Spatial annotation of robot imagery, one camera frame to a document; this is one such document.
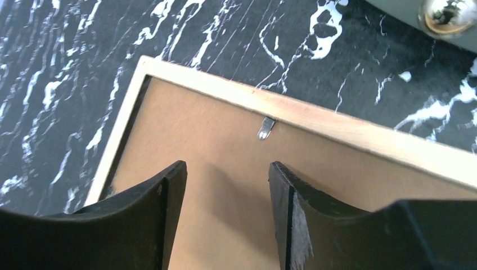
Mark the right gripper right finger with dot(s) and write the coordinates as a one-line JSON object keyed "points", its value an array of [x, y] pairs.
{"points": [[317, 231]]}

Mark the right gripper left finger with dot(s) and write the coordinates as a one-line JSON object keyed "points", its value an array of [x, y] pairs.
{"points": [[134, 229]]}

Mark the brown cardboard backing board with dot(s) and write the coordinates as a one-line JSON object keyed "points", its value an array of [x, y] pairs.
{"points": [[226, 218]]}

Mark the wooden picture frame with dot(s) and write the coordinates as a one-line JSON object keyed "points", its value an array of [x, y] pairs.
{"points": [[443, 161]]}

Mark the round pastel drawer box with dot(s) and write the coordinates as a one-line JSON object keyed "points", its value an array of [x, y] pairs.
{"points": [[453, 21]]}

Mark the metal frame retaining tab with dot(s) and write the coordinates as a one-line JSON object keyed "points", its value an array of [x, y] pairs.
{"points": [[266, 128]]}

